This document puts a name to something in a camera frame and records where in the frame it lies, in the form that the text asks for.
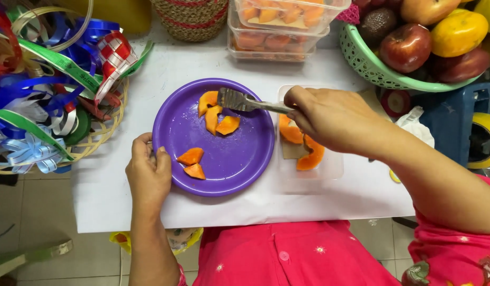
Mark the person's right hand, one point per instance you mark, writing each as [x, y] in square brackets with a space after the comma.
[340, 119]

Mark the person's left hand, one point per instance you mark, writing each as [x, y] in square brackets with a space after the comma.
[147, 178]

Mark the purple plastic plate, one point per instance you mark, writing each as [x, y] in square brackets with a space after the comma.
[237, 159]

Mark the silver metal fork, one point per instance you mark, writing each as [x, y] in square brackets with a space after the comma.
[237, 101]

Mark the curved papaya slice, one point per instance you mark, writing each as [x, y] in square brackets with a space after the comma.
[290, 133]
[314, 157]

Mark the open clear plastic container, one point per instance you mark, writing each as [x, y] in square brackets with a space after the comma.
[332, 167]

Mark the orange papaya piece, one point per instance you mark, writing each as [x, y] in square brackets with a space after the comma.
[208, 101]
[212, 119]
[195, 172]
[191, 156]
[228, 125]

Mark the red tape roll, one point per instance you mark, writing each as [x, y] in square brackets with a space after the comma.
[395, 103]

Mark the green plastic fruit basket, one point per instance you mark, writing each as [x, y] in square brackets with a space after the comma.
[364, 63]

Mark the flat bamboo basket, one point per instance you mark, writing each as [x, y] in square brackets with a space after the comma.
[98, 139]

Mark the yellow plastic bag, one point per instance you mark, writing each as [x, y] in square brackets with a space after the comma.
[121, 240]

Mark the white plastic bag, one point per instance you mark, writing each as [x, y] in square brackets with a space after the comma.
[417, 127]

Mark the small yellow round object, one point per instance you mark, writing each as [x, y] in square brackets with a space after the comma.
[394, 176]

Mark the green ribbon roll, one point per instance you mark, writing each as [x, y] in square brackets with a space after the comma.
[79, 129]

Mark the clear container of papaya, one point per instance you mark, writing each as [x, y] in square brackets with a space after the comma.
[268, 39]
[292, 14]
[268, 57]

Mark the round red apple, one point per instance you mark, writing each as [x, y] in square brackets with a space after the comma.
[405, 48]

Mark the dark brown avocado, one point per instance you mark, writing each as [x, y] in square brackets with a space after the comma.
[376, 24]

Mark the pink foam fruit net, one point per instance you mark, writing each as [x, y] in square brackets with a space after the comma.
[348, 15]

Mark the blue plastic stool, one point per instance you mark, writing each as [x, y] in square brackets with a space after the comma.
[447, 119]

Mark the light blue ribbon bow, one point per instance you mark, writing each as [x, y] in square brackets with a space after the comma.
[32, 153]

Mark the red white woven ribbon ornament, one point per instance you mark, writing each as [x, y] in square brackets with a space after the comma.
[114, 59]

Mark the dark red apple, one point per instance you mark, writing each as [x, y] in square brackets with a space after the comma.
[463, 65]

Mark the pale red apple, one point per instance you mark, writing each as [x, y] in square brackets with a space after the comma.
[427, 10]

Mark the person's pink garment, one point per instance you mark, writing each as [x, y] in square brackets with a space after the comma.
[292, 254]

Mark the green ribbon strip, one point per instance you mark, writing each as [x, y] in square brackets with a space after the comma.
[26, 256]

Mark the orange citrus fruit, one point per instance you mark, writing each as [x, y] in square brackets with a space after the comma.
[459, 33]

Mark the yellow tape roll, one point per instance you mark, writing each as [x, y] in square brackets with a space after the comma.
[487, 141]

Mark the heap of coloured ribbons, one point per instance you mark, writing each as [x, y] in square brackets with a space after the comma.
[34, 79]

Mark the woven straw basket red stripes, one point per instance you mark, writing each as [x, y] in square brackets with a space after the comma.
[191, 20]

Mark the yellow plastic tub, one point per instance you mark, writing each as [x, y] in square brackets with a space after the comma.
[117, 14]

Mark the yellow fruit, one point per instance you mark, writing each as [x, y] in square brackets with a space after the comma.
[489, 10]

